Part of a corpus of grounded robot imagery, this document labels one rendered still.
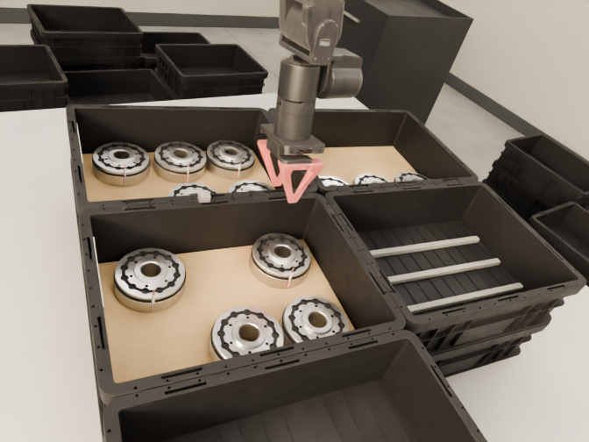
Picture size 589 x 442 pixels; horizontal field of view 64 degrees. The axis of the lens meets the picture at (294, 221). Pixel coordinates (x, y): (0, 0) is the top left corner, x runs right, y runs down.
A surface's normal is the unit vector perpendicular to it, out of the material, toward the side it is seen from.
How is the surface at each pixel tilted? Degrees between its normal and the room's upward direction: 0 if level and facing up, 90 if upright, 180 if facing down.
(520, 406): 0
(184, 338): 0
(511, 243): 90
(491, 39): 90
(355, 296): 90
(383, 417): 0
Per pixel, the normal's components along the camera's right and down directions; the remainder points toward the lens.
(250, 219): 0.38, 0.66
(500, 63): -0.82, 0.21
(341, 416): 0.23, -0.74
